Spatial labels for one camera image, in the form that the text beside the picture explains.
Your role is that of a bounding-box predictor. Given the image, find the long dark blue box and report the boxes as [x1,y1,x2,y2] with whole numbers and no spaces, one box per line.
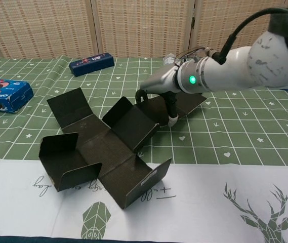
[69,52,115,77]

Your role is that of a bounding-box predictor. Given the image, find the large blue Oreo carton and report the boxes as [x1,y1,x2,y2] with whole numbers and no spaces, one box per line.
[0,77,34,114]

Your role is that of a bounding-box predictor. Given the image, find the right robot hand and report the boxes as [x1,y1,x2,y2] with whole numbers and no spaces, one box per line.
[135,64,182,127]

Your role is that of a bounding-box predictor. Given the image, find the clear plastic water bottle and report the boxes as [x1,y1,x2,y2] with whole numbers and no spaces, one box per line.
[163,54,178,64]

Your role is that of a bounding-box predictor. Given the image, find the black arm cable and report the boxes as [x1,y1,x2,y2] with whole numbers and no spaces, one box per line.
[215,7,288,243]

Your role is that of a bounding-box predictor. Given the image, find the black paper box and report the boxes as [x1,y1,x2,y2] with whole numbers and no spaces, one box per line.
[39,87,208,210]

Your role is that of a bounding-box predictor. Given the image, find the woven folding screen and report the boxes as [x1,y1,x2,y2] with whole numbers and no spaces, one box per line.
[0,0,288,59]

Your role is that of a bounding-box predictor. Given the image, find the green grid tablecloth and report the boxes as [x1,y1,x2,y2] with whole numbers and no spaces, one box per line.
[0,56,288,240]

